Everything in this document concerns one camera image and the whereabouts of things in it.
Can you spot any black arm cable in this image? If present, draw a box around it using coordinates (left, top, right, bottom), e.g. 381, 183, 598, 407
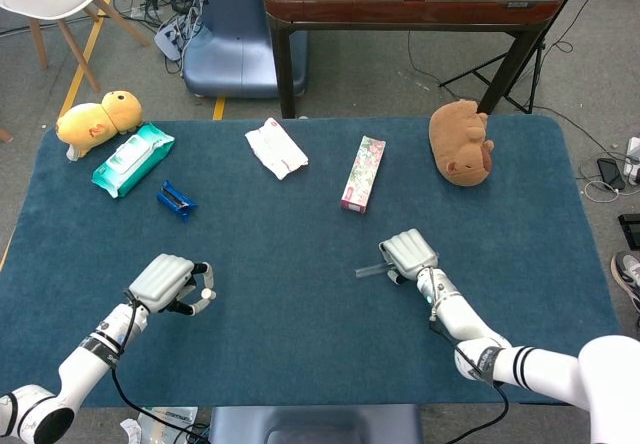
110, 291, 211, 444
427, 313, 511, 444

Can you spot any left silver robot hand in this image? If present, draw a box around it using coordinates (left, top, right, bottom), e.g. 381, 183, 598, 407
128, 252, 218, 318

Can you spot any black flat device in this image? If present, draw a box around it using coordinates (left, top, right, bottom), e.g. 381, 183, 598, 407
617, 213, 640, 251

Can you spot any blue felt table mat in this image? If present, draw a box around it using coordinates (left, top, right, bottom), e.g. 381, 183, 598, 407
0, 116, 636, 408

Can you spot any white tissue packet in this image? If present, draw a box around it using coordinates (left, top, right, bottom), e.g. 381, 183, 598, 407
244, 117, 310, 181

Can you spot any green wet wipes pack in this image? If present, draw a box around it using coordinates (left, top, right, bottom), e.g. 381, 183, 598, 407
91, 123, 176, 200

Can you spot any grey-blue robot torso base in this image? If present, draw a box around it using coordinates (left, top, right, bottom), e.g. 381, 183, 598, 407
207, 403, 424, 444

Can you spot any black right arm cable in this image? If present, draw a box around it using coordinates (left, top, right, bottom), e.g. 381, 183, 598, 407
427, 313, 511, 444

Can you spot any grey sneaker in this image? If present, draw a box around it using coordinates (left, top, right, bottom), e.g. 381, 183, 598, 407
610, 250, 640, 315

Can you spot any white green paper package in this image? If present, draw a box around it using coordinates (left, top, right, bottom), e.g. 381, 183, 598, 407
137, 406, 199, 444

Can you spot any pink floral carton box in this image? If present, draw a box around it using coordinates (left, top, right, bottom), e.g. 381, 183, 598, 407
339, 135, 387, 214

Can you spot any crumpled white paper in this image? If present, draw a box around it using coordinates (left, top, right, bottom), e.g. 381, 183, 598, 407
119, 417, 141, 444

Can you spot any white wall charger block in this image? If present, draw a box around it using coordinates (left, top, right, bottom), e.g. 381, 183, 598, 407
624, 136, 640, 186

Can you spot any clear glass test tube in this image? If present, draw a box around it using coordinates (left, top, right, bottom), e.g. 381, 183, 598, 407
355, 261, 389, 280

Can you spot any yellow plush duck toy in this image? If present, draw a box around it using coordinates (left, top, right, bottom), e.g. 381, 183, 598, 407
55, 90, 144, 162

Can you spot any brown mahjong table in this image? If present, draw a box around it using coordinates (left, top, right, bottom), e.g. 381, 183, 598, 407
263, 0, 567, 119

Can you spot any black smartphone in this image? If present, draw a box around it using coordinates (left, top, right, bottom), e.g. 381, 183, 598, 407
596, 157, 627, 191

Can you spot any brown capybara plush toy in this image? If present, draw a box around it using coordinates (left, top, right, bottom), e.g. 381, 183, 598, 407
428, 98, 496, 188

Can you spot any white charger cable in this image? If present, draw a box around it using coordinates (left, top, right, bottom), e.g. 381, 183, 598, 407
584, 178, 627, 204

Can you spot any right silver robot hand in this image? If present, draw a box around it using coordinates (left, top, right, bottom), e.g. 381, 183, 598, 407
378, 228, 441, 286

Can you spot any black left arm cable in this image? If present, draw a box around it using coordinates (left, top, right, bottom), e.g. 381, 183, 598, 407
110, 291, 211, 444

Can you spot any white power strip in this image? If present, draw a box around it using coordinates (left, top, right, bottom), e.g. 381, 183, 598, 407
154, 16, 201, 63

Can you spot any blue-grey machine base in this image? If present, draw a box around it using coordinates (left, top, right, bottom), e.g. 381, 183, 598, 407
182, 0, 309, 100

